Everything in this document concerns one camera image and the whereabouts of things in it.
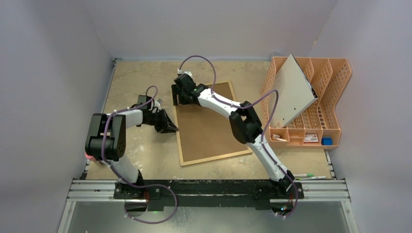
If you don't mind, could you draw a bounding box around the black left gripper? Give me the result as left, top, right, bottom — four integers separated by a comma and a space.
144, 110, 177, 134

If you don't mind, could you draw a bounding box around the orange plastic desk organizer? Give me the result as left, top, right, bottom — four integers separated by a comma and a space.
260, 55, 352, 150

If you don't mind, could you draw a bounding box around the green capped marker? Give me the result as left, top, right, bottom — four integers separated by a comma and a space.
295, 173, 314, 178

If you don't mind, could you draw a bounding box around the blue small block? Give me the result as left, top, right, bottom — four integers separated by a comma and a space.
321, 137, 333, 146

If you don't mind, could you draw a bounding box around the light wooden picture frame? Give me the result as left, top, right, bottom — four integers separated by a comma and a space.
172, 81, 253, 167

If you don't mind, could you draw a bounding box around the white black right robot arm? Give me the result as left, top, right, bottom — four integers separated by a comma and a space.
172, 71, 298, 198

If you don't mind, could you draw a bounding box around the pink bottle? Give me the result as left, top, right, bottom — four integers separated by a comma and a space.
85, 153, 106, 166

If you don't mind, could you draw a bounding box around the small red white box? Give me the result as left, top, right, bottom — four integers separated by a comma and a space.
304, 134, 319, 143

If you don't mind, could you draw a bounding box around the aluminium rail base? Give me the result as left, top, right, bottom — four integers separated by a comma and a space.
67, 180, 351, 213

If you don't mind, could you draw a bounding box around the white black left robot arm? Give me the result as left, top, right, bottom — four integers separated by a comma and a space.
85, 95, 178, 199

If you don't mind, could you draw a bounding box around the grey white board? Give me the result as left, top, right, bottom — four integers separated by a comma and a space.
268, 54, 318, 128

